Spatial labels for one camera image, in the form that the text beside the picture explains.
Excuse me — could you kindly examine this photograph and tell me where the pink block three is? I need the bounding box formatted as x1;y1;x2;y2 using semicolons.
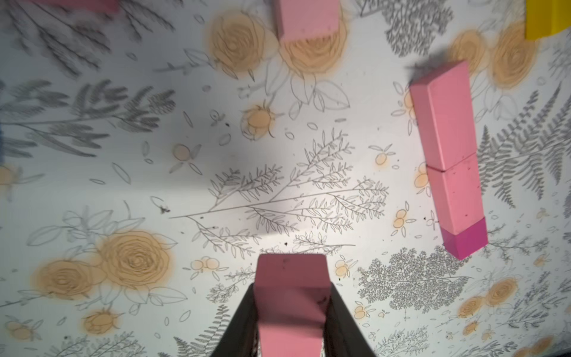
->
427;154;484;235

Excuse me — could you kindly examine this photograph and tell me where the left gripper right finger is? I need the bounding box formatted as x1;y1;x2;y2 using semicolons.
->
324;284;376;357

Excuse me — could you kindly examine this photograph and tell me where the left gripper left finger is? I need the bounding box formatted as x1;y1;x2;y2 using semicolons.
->
211;284;259;357

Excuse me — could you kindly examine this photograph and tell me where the pink block four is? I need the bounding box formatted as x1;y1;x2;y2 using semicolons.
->
274;0;341;43

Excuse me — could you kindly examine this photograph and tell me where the floral table mat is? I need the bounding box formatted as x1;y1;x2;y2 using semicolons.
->
1;1;570;356

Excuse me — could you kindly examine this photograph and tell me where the pink block two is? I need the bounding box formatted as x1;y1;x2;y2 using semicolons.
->
254;254;332;357

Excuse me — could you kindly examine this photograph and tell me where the pink block five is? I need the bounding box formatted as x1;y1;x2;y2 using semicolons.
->
410;61;477;171

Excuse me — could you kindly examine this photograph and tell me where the magenta small cube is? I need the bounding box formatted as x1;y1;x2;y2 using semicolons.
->
441;218;489;260

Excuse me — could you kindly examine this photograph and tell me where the small yellow cube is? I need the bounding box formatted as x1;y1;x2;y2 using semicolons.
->
525;0;571;40

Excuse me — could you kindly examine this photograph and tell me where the pink block one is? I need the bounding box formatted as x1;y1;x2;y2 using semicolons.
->
39;0;119;14

